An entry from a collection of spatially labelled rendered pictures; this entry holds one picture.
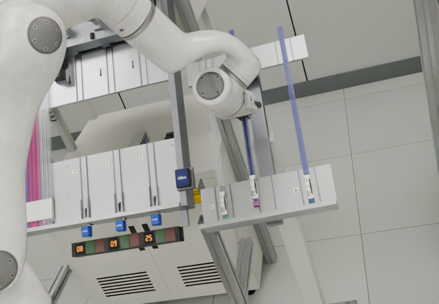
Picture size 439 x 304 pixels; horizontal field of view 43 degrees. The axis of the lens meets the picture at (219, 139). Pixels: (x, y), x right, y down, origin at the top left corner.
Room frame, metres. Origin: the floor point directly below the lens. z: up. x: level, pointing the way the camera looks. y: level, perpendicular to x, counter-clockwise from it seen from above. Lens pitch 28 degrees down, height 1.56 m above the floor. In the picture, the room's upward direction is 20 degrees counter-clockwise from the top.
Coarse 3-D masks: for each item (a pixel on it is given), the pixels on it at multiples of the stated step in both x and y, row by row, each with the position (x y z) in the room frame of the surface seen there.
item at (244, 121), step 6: (234, 36) 1.50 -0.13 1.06; (246, 120) 1.31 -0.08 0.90; (246, 126) 1.30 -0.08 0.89; (246, 132) 1.29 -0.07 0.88; (246, 138) 1.28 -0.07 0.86; (246, 144) 1.26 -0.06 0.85; (246, 150) 1.25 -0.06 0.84; (252, 156) 1.24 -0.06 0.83; (252, 162) 1.23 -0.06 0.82; (252, 168) 1.21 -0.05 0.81; (252, 174) 1.20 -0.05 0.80; (258, 198) 1.16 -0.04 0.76
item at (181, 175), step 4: (176, 172) 1.33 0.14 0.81; (180, 172) 1.33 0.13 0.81; (184, 172) 1.33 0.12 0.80; (176, 176) 1.33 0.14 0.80; (180, 176) 1.32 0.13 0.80; (184, 176) 1.32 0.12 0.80; (176, 180) 1.32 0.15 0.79; (180, 180) 1.32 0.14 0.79; (184, 180) 1.31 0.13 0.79; (180, 184) 1.31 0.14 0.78; (184, 184) 1.30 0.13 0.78
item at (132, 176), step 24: (144, 144) 1.47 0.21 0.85; (168, 144) 1.44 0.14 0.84; (72, 168) 1.53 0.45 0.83; (96, 168) 1.49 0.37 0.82; (120, 168) 1.46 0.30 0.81; (144, 168) 1.43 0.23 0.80; (168, 168) 1.40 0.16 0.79; (72, 192) 1.48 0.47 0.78; (96, 192) 1.44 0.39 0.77; (120, 192) 1.41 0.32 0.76; (144, 192) 1.38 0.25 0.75; (168, 192) 1.35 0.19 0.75; (72, 216) 1.43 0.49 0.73
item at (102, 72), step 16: (160, 0) 1.75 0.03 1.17; (96, 48) 1.75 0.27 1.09; (112, 48) 1.72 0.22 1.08; (128, 48) 1.69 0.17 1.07; (80, 64) 1.74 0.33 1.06; (96, 64) 1.71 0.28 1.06; (112, 64) 1.68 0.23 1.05; (128, 64) 1.66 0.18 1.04; (144, 64) 1.63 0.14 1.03; (80, 80) 1.70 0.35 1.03; (96, 80) 1.67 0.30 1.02; (112, 80) 1.65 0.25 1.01; (128, 80) 1.63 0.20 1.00; (144, 80) 1.60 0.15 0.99; (160, 80) 1.58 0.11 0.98; (64, 96) 1.69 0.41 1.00; (80, 96) 1.67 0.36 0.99; (96, 96) 1.64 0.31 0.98
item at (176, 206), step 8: (144, 208) 1.33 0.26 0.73; (152, 208) 1.32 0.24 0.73; (160, 208) 1.31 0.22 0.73; (168, 208) 1.30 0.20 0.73; (176, 208) 1.31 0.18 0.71; (184, 208) 1.32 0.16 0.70; (96, 216) 1.38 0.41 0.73; (104, 216) 1.37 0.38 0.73; (112, 216) 1.36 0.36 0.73; (120, 216) 1.35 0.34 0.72; (128, 216) 1.36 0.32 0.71; (136, 216) 1.37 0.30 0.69; (56, 224) 1.41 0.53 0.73; (64, 224) 1.40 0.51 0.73; (72, 224) 1.39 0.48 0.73; (80, 224) 1.40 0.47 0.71; (88, 224) 1.41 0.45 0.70; (96, 224) 1.43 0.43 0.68; (32, 232) 1.45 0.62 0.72; (40, 232) 1.46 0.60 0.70; (48, 232) 1.47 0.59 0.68
